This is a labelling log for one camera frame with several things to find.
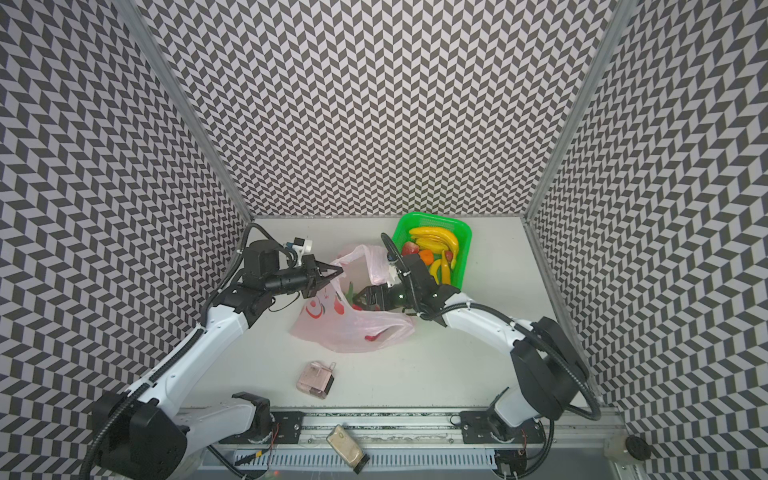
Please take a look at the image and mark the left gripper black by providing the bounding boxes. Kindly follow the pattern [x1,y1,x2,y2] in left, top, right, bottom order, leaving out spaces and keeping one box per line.
[265,254,345,299]

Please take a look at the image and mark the pink plastic bag fruit print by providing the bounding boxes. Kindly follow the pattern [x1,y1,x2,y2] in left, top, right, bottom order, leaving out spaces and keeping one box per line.
[289,245,415,353]

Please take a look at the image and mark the orange fake fruit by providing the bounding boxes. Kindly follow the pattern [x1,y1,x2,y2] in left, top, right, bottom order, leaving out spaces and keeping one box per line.
[418,250,434,266]

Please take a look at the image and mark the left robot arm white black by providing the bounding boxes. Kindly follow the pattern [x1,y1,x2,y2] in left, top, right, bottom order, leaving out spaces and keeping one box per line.
[78,222,343,479]

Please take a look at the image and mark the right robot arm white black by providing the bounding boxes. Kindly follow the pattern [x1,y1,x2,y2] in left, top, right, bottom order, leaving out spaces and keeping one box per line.
[352,255,601,442]

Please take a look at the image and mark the red fake strawberry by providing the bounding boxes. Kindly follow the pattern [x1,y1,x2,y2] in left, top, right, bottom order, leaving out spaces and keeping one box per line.
[401,241,420,256]

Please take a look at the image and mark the yellow fake banana bunch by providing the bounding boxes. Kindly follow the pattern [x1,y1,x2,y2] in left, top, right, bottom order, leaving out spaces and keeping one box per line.
[409,227,460,285]

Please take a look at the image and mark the green plastic basket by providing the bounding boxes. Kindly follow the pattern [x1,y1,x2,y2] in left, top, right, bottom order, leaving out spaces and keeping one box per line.
[392,212,472,288]

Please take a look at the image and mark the black knob on block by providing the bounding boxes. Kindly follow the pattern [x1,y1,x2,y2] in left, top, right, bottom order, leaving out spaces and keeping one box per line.
[624,435,652,462]

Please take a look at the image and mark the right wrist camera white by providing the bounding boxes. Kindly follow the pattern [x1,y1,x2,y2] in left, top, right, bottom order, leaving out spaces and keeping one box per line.
[380,233,408,287]

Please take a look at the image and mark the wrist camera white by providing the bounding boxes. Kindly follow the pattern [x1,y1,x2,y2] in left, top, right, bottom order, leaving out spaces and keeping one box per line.
[286,237,313,257]
[380,233,408,287]

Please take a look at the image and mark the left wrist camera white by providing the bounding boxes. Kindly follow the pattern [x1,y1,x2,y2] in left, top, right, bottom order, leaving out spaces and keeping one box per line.
[286,237,313,257]

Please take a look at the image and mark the aluminium rail base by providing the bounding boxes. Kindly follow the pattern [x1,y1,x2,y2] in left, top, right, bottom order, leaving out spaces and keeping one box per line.
[182,408,626,479]

